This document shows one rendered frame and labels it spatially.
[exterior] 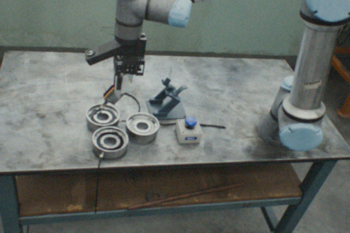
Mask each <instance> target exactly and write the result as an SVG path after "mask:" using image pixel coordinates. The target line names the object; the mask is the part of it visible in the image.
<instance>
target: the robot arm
mask: <svg viewBox="0 0 350 233"><path fill-rule="evenodd" d="M206 1H210V0H117V2H116V18H115V39H114V40H112V41H109V42H107V43H104V44H102V45H99V46H96V47H93V48H92V49H89V50H87V51H85V60H86V62H87V63H88V65H89V66H92V65H94V64H96V63H98V62H101V61H103V60H106V59H109V58H111V57H113V65H114V66H113V71H114V85H115V96H116V98H117V99H119V98H120V94H122V93H127V92H131V91H134V90H135V85H134V84H131V83H129V80H132V79H133V75H135V76H143V74H144V66H145V59H144V55H145V47H146V43H147V39H146V37H145V33H142V27H143V20H147V21H152V22H157V23H162V24H164V25H169V26H170V27H179V28H185V27H186V26H187V25H188V22H189V18H190V13H191V8H192V3H199V2H206ZM299 16H300V18H301V19H302V20H303V21H304V27H303V32H302V38H301V44H300V47H299V50H298V55H297V61H296V67H295V72H294V76H287V77H286V78H284V79H283V81H282V83H281V84H280V88H279V91H278V93H277V94H276V97H275V99H274V102H273V104H272V107H271V109H270V111H269V112H268V113H267V114H266V116H265V117H263V118H262V119H261V120H260V121H259V124H258V127H257V131H258V134H259V136H260V138H261V139H262V140H263V141H264V142H266V143H267V144H269V145H271V146H272V147H274V148H277V149H281V150H295V151H307V150H311V149H314V148H316V147H318V145H319V144H320V143H321V142H322V136H323V132H322V130H321V123H322V119H323V117H324V113H325V110H326V108H325V106H324V104H323V103H322V102H321V101H322V97H323V94H324V90H325V87H326V83H327V79H328V75H329V71H330V67H331V64H332V60H333V56H334V52H335V47H336V43H337V41H338V38H339V33H340V29H341V27H342V26H344V25H347V24H348V23H349V20H350V0H302V4H301V9H300V13H299ZM141 66H143V72H138V71H141V70H142V68H141Z"/></svg>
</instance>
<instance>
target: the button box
mask: <svg viewBox="0 0 350 233"><path fill-rule="evenodd" d="M184 120H185V119H177V122H176V126H175V131H176V135H177V138H178V142H179V144H200V141H201V137H202V134H203V133H202V131H201V127H200V125H199V122H198V119H197V125H195V126H188V125H186V124H185V121H184Z"/></svg>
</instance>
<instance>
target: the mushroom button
mask: <svg viewBox="0 0 350 233"><path fill-rule="evenodd" d="M184 121H185V124H186V125H188V126H195V125H197V119H196V118H194V117H192V116H188V117H186V118H185V120H184Z"/></svg>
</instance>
